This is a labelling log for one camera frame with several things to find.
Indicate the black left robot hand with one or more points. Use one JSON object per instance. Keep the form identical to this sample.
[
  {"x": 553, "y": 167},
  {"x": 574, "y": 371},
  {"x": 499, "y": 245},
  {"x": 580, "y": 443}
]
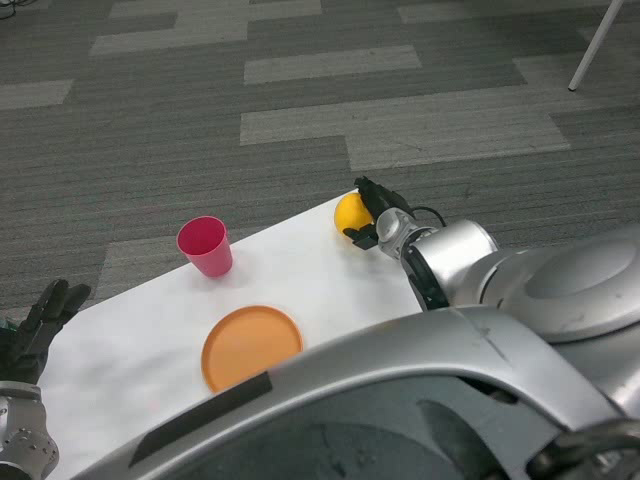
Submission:
[{"x": 30, "y": 345}]

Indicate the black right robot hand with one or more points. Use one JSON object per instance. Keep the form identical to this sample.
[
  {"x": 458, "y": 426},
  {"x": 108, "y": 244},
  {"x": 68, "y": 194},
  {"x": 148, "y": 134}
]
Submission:
[{"x": 382, "y": 197}]

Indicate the yellow lemon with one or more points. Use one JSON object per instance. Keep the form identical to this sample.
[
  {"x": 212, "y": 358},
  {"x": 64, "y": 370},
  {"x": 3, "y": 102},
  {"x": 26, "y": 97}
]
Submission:
[{"x": 350, "y": 212}]

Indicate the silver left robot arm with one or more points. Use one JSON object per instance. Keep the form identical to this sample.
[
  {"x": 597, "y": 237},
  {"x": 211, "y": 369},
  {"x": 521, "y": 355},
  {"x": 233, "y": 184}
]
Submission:
[{"x": 22, "y": 435}]

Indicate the pink plastic cup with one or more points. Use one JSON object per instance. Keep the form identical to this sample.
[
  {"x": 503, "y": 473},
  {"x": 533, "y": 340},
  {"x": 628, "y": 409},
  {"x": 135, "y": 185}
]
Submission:
[{"x": 210, "y": 255}]

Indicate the orange round plate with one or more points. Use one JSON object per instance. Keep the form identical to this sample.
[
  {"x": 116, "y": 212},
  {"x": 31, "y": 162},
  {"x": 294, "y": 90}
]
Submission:
[{"x": 245, "y": 345}]

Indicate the silver robot chest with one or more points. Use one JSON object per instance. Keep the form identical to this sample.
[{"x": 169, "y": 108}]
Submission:
[{"x": 350, "y": 400}]

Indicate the white table leg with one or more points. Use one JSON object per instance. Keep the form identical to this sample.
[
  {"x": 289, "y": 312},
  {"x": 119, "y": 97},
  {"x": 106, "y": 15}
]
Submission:
[{"x": 595, "y": 45}]

